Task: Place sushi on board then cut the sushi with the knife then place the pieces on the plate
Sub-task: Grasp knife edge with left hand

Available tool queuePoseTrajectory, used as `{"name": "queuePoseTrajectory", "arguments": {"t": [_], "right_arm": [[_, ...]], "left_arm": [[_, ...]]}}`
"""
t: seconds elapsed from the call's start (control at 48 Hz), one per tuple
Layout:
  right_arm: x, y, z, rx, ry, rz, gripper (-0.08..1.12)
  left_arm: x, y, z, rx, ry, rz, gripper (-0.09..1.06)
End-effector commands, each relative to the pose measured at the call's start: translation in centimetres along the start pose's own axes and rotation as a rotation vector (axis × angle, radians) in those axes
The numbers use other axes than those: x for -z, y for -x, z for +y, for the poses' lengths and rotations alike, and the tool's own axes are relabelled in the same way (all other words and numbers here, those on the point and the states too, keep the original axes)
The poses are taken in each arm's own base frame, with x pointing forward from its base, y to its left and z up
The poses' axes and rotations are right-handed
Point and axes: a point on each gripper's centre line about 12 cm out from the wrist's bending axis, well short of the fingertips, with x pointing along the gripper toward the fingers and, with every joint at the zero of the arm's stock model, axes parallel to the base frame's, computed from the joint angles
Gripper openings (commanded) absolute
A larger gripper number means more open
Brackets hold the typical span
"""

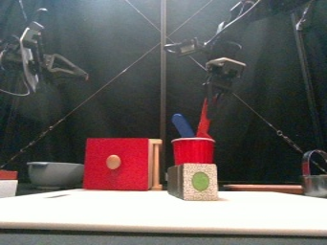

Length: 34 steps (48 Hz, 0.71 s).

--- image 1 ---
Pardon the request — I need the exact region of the grey bowl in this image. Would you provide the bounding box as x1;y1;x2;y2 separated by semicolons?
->
25;161;85;189

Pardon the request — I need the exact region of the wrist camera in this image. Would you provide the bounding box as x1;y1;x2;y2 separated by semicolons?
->
163;37;204;57
17;20;45;46

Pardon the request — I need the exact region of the wooden drawer box red front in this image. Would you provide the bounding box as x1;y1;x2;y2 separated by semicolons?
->
81;137;164;191

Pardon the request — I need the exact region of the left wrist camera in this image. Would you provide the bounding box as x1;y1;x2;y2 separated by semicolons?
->
17;20;45;46

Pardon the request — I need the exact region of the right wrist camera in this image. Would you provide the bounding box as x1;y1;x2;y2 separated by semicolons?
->
163;37;204;57

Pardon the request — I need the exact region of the vertical frame pole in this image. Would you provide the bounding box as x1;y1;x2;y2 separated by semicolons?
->
159;0;168;187

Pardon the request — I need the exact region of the sushi roll toy block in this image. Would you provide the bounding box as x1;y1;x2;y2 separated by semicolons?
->
165;162;220;202

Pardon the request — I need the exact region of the black frame post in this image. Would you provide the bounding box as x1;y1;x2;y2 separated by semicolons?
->
291;12;325;151

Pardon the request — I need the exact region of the red plastic cup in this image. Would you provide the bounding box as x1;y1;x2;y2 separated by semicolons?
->
169;137;217;167

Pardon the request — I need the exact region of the small metal cup with handle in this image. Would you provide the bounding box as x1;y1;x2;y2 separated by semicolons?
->
300;148;327;198

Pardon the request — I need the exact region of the salmon nigiri toy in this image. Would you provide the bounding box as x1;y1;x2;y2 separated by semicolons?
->
0;169;20;199

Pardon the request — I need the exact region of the blue toy utensil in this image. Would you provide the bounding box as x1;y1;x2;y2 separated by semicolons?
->
171;113;196;139

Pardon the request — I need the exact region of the white cutting board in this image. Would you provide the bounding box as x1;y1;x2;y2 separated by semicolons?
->
0;188;327;237

